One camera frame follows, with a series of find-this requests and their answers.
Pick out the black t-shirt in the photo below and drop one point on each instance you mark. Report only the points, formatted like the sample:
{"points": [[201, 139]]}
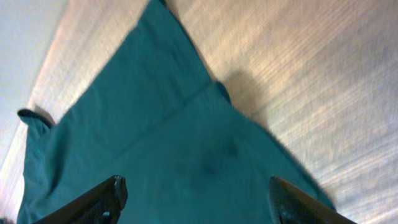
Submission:
{"points": [[154, 116]]}

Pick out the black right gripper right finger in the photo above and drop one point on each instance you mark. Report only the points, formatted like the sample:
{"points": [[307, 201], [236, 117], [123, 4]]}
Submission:
{"points": [[290, 205]]}

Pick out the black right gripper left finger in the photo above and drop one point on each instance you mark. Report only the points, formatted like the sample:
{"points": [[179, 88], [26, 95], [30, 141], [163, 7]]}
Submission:
{"points": [[102, 204]]}

